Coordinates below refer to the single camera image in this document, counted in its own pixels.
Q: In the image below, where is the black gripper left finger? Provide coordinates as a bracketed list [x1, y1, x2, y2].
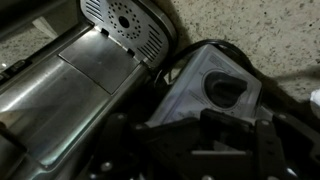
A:
[88, 112, 201, 180]

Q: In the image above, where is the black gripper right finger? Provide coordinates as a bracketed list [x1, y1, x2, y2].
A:
[199, 108, 320, 180]

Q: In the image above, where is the stainless steel coffee maker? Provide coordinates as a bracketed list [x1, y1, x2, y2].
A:
[0, 0, 178, 180]

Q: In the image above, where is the black oven power cable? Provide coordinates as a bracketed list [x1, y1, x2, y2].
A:
[154, 39, 258, 88]

